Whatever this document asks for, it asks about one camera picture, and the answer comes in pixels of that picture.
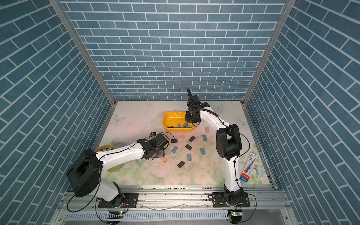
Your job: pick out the red blue glue tube package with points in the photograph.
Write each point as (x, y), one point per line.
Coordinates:
(246, 173)

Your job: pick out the yellow plastic storage box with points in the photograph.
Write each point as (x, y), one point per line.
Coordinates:
(173, 118)

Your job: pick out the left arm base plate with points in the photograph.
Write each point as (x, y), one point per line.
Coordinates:
(121, 200)

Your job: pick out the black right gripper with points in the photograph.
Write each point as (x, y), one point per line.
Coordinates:
(188, 118)

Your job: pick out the right electronics board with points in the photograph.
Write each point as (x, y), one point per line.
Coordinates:
(235, 216)

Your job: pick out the light blue eraser centre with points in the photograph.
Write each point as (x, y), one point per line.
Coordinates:
(174, 149)

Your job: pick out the left electronics board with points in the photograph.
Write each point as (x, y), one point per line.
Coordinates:
(113, 217)

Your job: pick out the aluminium mounting rail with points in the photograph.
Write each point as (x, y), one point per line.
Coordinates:
(180, 197)

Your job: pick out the pink eraser bottom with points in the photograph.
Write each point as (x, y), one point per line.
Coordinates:
(164, 160)

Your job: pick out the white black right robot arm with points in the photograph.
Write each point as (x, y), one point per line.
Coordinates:
(228, 143)

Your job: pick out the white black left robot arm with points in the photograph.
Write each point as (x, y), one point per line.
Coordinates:
(85, 173)

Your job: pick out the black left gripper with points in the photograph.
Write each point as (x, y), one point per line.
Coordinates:
(162, 153)

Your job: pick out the electronics board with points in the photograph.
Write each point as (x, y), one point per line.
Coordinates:
(113, 217)
(235, 216)

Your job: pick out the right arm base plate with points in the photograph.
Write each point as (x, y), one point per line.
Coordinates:
(222, 200)

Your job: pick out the yellow cup of pens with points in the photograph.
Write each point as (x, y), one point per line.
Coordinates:
(109, 157)

